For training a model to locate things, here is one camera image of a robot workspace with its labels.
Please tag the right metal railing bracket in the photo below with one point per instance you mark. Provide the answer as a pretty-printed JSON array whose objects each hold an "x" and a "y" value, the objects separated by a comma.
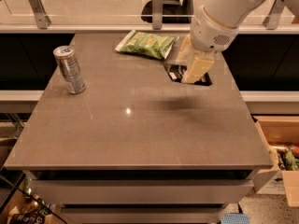
[{"x": 272, "y": 20}]

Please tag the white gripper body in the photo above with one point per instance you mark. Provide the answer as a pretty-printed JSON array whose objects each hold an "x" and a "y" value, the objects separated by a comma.
[{"x": 209, "y": 34}]

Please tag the bin with snacks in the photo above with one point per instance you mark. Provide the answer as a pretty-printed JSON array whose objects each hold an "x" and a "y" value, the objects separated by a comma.
[{"x": 21, "y": 205}]

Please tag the black rxbar chocolate bar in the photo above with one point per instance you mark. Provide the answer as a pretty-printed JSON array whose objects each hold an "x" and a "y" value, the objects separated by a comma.
[{"x": 176, "y": 72}]

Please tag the cardboard box with items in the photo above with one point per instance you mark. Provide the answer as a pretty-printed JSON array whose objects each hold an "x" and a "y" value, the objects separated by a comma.
[{"x": 280, "y": 136}]

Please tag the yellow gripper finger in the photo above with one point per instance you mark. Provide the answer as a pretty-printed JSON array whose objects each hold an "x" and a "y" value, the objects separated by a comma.
[
  {"x": 186, "y": 52},
  {"x": 197, "y": 66}
]

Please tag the black office chair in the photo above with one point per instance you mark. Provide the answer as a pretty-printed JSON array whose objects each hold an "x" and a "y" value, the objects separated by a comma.
[{"x": 177, "y": 11}]

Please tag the lower grey drawer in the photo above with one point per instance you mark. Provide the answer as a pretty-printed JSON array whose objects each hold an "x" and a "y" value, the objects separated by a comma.
[{"x": 155, "y": 215}]

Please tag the silver redbull can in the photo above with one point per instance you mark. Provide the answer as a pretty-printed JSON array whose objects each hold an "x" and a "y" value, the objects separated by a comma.
[{"x": 66, "y": 59}]

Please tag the metal railing bracket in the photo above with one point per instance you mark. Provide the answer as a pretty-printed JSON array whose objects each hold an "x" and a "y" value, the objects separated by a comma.
[
  {"x": 41, "y": 17},
  {"x": 272, "y": 20},
  {"x": 157, "y": 14}
]

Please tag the middle metal railing bracket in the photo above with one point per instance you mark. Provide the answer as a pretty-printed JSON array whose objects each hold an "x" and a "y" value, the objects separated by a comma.
[{"x": 157, "y": 14}]

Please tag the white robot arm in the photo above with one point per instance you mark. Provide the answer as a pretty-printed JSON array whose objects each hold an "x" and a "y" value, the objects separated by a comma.
[{"x": 232, "y": 12}]

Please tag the upper grey drawer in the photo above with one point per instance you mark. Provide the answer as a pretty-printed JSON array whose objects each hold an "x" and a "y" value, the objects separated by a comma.
[{"x": 141, "y": 191}]

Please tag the green chip bag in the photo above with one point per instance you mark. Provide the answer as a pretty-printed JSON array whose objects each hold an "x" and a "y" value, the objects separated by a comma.
[{"x": 148, "y": 44}]

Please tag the grey drawer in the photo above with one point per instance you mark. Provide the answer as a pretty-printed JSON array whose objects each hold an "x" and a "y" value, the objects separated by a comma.
[
  {"x": 155, "y": 215},
  {"x": 141, "y": 191}
]

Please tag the left metal railing bracket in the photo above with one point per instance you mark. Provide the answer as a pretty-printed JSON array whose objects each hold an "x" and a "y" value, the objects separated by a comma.
[{"x": 41, "y": 17}]

